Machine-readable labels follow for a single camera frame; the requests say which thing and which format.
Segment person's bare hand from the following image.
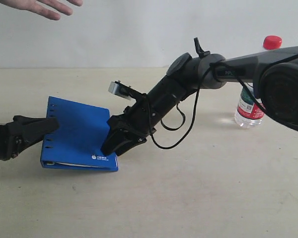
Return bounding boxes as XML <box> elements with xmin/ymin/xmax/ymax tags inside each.
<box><xmin>0</xmin><ymin>0</ymin><xmax>73</xmax><ymax>21</ymax></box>

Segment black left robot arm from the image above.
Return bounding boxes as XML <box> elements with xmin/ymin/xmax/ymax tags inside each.
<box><xmin>0</xmin><ymin>115</ymin><xmax>59</xmax><ymax>161</ymax></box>

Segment blue ring binder notebook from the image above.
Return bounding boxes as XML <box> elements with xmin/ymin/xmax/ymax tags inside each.
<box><xmin>40</xmin><ymin>96</ymin><xmax>118</xmax><ymax>172</ymax></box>

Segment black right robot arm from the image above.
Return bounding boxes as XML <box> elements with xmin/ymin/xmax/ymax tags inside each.
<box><xmin>101</xmin><ymin>46</ymin><xmax>298</xmax><ymax>155</ymax></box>

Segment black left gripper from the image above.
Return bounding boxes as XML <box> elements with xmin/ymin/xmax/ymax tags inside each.
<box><xmin>3</xmin><ymin>115</ymin><xmax>59</xmax><ymax>159</ymax></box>

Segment clear water bottle red cap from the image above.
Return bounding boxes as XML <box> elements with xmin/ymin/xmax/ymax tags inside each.
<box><xmin>234</xmin><ymin>35</ymin><xmax>283</xmax><ymax>129</ymax></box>

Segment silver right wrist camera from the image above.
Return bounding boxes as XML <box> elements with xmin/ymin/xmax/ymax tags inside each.
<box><xmin>108</xmin><ymin>81</ymin><xmax>132</xmax><ymax>100</ymax></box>

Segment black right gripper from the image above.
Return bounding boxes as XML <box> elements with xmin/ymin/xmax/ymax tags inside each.
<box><xmin>101</xmin><ymin>98</ymin><xmax>156</xmax><ymax>156</ymax></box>

